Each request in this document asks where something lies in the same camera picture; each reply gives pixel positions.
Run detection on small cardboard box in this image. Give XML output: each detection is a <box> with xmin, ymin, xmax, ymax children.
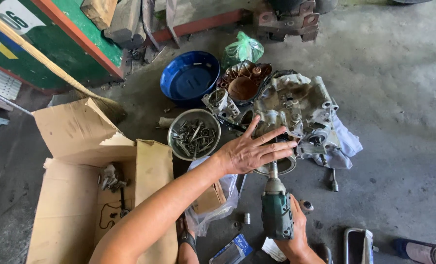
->
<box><xmin>194</xmin><ymin>181</ymin><xmax>227</xmax><ymax>215</ymax></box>

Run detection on grey engine parts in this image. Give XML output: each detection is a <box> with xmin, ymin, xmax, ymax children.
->
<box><xmin>98</xmin><ymin>164</ymin><xmax>130</xmax><ymax>193</ymax></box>

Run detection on brown engine cover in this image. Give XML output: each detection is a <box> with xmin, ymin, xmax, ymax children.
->
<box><xmin>216</xmin><ymin>60</ymin><xmax>273</xmax><ymax>105</ymax></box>

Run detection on red metal beam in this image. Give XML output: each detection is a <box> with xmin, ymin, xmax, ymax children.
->
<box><xmin>145</xmin><ymin>9</ymin><xmax>245</xmax><ymax>45</ymax></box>

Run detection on person's left hand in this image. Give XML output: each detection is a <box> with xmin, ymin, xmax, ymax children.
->
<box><xmin>217</xmin><ymin>114</ymin><xmax>298</xmax><ymax>176</ymax></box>

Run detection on clear plastic bag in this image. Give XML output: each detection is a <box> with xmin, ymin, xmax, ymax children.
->
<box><xmin>184</xmin><ymin>157</ymin><xmax>240</xmax><ymax>237</ymax></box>

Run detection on green painted board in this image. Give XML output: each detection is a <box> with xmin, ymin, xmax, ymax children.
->
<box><xmin>0</xmin><ymin>0</ymin><xmax>127</xmax><ymax>92</ymax></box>

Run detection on metal tray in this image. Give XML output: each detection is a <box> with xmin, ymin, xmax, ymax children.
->
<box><xmin>343</xmin><ymin>227</ymin><xmax>375</xmax><ymax>264</ymax></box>

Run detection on wooden blocks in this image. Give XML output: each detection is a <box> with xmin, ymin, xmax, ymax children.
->
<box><xmin>80</xmin><ymin>0</ymin><xmax>147</xmax><ymax>50</ymax></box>

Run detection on spray can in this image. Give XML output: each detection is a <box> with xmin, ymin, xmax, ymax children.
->
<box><xmin>392</xmin><ymin>238</ymin><xmax>436</xmax><ymax>264</ymax></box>

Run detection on straw broom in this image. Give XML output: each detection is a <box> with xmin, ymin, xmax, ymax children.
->
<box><xmin>0</xmin><ymin>5</ymin><xmax>128</xmax><ymax>124</ymax></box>

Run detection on blue plastic basin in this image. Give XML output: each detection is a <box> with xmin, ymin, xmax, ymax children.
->
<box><xmin>160</xmin><ymin>51</ymin><xmax>221</xmax><ymax>108</ymax></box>

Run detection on white paper slip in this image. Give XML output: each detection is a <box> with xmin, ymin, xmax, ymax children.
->
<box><xmin>261</xmin><ymin>237</ymin><xmax>287</xmax><ymax>262</ymax></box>

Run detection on white cloth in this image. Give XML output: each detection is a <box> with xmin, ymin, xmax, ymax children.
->
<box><xmin>302</xmin><ymin>114</ymin><xmax>364</xmax><ymax>170</ymax></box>

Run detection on person's right hand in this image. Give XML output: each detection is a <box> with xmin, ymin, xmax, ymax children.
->
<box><xmin>275</xmin><ymin>194</ymin><xmax>314</xmax><ymax>258</ymax></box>

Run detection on silver cylinder part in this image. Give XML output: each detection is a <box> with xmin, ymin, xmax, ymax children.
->
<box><xmin>202</xmin><ymin>88</ymin><xmax>241</xmax><ymax>122</ymax></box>

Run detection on green plastic bag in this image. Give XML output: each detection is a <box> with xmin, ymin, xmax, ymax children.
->
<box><xmin>222</xmin><ymin>31</ymin><xmax>265</xmax><ymax>69</ymax></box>

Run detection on green impact wrench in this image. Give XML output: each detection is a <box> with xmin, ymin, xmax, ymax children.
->
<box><xmin>261</xmin><ymin>161</ymin><xmax>295</xmax><ymax>241</ymax></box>

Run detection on steel bowl of bolts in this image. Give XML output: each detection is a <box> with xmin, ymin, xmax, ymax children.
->
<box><xmin>167</xmin><ymin>109</ymin><xmax>222</xmax><ymax>162</ymax></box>

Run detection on rusty metal bracket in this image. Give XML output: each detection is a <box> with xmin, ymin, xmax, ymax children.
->
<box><xmin>258</xmin><ymin>0</ymin><xmax>320</xmax><ymax>43</ymax></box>

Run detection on person's sandalled foot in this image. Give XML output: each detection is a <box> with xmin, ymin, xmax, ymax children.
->
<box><xmin>175</xmin><ymin>214</ymin><xmax>200</xmax><ymax>264</ymax></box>

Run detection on blue parts packet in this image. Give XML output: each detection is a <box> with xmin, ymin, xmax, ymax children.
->
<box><xmin>209</xmin><ymin>233</ymin><xmax>253</xmax><ymax>264</ymax></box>

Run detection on open cardboard carton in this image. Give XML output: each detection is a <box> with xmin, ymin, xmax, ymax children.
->
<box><xmin>26</xmin><ymin>97</ymin><xmax>179</xmax><ymax>264</ymax></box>

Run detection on grey engine crankcase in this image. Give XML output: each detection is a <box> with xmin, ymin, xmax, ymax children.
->
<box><xmin>239</xmin><ymin>73</ymin><xmax>340</xmax><ymax>176</ymax></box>

